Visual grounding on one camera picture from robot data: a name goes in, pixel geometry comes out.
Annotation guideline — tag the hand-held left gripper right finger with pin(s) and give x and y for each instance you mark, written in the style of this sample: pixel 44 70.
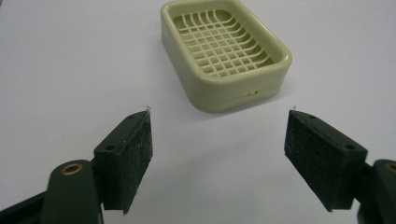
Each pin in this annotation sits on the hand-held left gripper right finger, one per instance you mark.
pixel 323 161

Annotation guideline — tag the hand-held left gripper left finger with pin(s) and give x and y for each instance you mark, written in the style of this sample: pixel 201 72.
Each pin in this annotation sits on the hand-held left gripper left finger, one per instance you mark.
pixel 124 161

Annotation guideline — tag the pale green soap dish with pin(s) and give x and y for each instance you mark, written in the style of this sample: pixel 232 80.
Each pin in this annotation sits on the pale green soap dish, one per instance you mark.
pixel 224 59

